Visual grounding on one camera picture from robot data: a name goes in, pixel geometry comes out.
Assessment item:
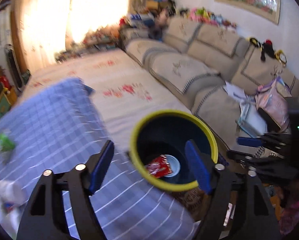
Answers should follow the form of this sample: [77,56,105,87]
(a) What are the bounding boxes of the black tower fan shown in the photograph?
[4,44,25,92]

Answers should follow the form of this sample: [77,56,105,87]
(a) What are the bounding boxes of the books and papers stack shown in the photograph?
[224,81,267,138]

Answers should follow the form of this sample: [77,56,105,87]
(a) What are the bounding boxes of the yellow rimmed trash bin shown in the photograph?
[129,109,218,192]

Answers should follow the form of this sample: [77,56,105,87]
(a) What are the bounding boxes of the white plastic cup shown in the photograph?
[165,154,180,178]

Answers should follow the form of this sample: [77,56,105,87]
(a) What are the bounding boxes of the green label plastic jar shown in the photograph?
[0,131,16,153]

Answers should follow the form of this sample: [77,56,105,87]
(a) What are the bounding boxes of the cream window curtains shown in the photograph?
[12,0,145,73]

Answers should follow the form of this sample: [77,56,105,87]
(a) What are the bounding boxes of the pink school backpack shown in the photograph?
[255,76,292,133]

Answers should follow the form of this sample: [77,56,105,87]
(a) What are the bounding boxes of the red snack wrapper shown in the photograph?
[145,155,173,178]

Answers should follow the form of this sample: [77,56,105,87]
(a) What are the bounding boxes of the beige sofa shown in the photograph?
[120,17,299,150]

